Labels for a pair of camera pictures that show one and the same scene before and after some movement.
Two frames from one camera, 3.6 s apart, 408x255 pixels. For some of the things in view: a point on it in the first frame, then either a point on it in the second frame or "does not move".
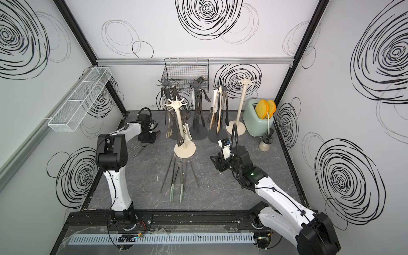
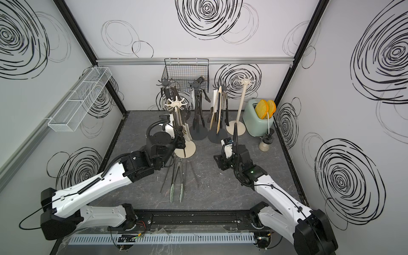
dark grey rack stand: (200, 133) does not move
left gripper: (151, 141) -> (177, 136)
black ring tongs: (197, 108) does not move
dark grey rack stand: (166, 84) does not move
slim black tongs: (227, 114) does not move
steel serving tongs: (141, 144) -> (178, 118)
